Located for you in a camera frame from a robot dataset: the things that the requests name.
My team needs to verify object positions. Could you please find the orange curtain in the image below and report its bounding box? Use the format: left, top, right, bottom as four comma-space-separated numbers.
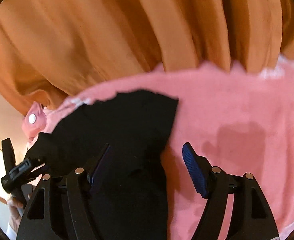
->
0, 0, 294, 114

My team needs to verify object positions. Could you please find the person's left hand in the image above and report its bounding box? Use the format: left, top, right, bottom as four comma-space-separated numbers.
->
6, 194, 23, 240

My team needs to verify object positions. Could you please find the black garment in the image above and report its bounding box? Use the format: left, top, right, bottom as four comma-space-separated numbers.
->
26, 90, 178, 239

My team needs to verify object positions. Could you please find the pink fleece blanket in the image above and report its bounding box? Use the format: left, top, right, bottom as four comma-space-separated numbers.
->
36, 56, 294, 239

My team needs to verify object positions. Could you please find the pink hot water bag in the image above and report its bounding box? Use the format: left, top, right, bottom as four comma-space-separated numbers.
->
22, 102, 47, 141

